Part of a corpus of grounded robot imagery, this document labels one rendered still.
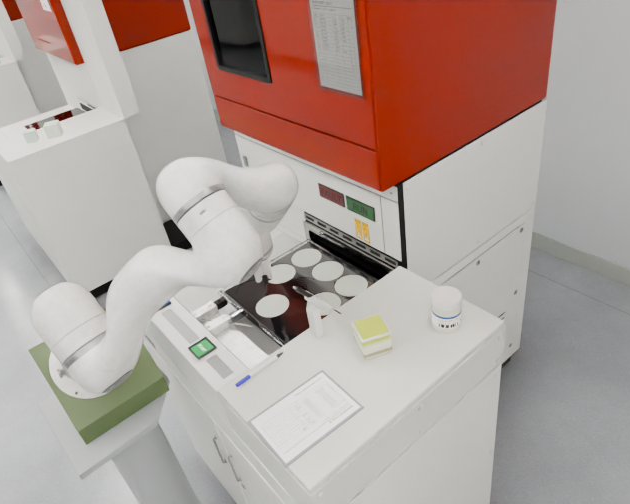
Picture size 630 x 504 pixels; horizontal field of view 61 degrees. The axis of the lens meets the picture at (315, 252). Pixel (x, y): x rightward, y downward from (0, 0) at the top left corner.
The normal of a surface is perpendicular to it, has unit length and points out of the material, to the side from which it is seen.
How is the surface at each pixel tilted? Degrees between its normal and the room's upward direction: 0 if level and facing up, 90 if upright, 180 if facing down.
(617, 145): 90
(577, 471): 0
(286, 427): 0
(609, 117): 90
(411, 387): 0
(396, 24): 90
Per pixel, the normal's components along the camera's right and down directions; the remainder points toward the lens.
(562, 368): -0.15, -0.80
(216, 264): -0.30, 0.24
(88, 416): 0.35, -0.29
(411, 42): 0.63, 0.37
